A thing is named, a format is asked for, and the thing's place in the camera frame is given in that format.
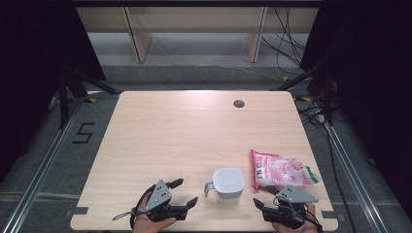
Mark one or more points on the person's right hand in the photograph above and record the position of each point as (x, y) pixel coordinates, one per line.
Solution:
(310, 226)

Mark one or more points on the black metal stand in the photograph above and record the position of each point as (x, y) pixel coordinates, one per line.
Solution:
(64, 97)
(327, 97)

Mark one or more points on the person's left hand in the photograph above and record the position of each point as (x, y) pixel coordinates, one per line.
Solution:
(144, 224)

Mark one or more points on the aluminium rail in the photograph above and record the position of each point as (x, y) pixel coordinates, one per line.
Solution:
(351, 174)
(39, 174)

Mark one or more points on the beige wooden desk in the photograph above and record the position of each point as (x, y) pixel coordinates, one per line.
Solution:
(197, 19)

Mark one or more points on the black tape strip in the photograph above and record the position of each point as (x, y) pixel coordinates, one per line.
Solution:
(79, 211)
(330, 214)

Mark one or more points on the yellow tape piece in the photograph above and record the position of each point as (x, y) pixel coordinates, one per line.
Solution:
(306, 98)
(92, 100)
(285, 78)

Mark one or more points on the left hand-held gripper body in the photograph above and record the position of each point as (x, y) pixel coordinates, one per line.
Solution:
(158, 195)

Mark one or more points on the dark curtain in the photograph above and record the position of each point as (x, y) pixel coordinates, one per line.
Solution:
(29, 64)
(372, 81)

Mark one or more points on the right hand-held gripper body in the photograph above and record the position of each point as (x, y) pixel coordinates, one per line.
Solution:
(295, 194)

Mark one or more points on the pink and white plastic bag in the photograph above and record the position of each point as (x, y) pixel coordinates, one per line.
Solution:
(280, 170)

